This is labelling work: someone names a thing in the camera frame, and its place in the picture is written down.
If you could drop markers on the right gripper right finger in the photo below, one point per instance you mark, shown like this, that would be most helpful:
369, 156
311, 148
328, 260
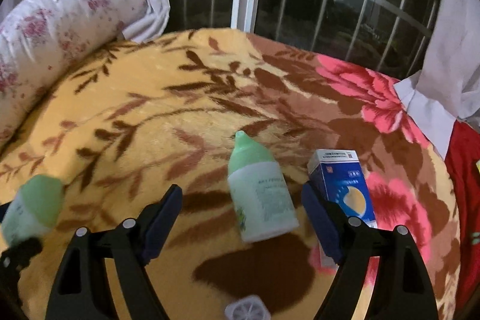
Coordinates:
402, 288

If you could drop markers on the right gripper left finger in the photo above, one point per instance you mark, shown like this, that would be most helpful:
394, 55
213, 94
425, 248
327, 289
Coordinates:
81, 288

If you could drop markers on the white green round jar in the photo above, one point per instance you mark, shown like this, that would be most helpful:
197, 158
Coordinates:
34, 211

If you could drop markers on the blue white medicine box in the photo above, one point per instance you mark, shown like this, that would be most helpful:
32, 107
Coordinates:
335, 175

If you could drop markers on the small lavender square case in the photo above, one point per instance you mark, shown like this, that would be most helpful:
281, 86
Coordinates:
248, 308

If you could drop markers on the white bottle green cap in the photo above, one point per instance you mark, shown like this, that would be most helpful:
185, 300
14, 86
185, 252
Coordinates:
261, 198

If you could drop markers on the red blanket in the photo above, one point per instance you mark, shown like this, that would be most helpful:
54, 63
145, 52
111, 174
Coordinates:
462, 161

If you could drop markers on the yellow floral bed blanket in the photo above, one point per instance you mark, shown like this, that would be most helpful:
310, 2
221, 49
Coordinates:
132, 120

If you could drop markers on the right sheer pink curtain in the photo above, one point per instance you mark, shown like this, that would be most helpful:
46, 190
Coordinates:
447, 87

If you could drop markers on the floral folded quilt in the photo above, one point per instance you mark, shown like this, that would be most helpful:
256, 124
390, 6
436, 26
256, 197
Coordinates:
27, 73

